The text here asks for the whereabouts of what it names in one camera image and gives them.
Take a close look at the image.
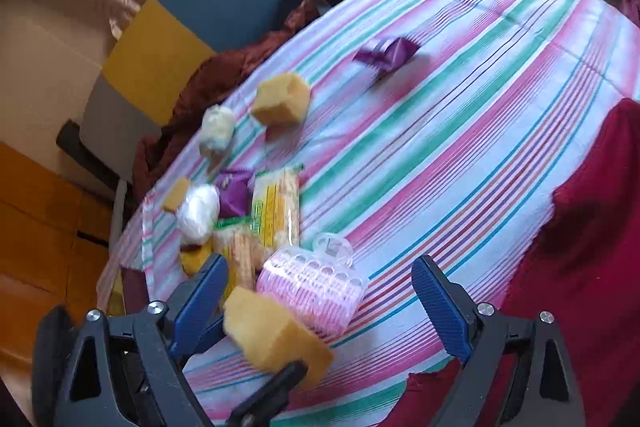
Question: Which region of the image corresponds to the white bagged ball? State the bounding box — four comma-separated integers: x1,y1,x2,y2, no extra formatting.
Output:
199,104,236,158

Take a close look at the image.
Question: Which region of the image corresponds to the purple snack packet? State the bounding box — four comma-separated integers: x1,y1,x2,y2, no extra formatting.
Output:
352,36,418,80

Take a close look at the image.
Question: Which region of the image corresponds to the dark red blanket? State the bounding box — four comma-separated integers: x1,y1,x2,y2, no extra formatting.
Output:
370,97,640,427

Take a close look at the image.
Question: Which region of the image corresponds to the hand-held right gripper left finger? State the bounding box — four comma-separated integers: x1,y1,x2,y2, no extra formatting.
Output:
55,253,231,427

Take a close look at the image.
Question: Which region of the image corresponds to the flat yellow sponge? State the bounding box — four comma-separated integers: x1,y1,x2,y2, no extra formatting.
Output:
179,241,217,279

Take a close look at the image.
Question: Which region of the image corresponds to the purple foil packet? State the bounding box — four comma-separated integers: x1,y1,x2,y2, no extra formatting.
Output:
215,168,257,219

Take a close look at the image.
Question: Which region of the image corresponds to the yellow sponge cube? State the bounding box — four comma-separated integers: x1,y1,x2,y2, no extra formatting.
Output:
249,73,312,128

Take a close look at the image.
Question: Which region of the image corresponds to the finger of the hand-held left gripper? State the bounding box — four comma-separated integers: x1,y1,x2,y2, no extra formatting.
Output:
227,361,308,427

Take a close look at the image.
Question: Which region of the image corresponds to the orange wooden cabinet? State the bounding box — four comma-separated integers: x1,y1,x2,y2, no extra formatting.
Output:
0,142,119,389

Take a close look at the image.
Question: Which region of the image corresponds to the small yellow sponge piece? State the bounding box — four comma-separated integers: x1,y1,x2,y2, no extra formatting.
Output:
162,177,193,214

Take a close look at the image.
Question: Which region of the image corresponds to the maroon cloth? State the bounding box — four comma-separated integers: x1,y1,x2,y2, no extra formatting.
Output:
132,0,321,204

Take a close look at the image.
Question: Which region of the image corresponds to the striped tablecloth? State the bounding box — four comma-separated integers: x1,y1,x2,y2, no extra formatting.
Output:
97,0,637,427

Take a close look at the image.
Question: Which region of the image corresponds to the clear snack packet yellow label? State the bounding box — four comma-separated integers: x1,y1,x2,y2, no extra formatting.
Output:
250,166,305,249

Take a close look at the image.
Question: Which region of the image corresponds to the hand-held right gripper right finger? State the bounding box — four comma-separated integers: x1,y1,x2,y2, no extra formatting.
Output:
411,255,586,427

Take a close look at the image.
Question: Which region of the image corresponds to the white plastic bag bundle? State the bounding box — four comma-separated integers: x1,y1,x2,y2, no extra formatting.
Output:
177,184,221,244

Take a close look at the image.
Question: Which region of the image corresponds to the pink plastic basket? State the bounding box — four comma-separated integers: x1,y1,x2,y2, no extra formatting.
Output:
256,232,370,339

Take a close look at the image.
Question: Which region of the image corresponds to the clear cracker packet green trim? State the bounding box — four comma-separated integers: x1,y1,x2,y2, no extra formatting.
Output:
214,216,268,305

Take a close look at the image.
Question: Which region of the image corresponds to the large yellow sponge block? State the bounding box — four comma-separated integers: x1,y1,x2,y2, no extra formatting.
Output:
223,286,334,391

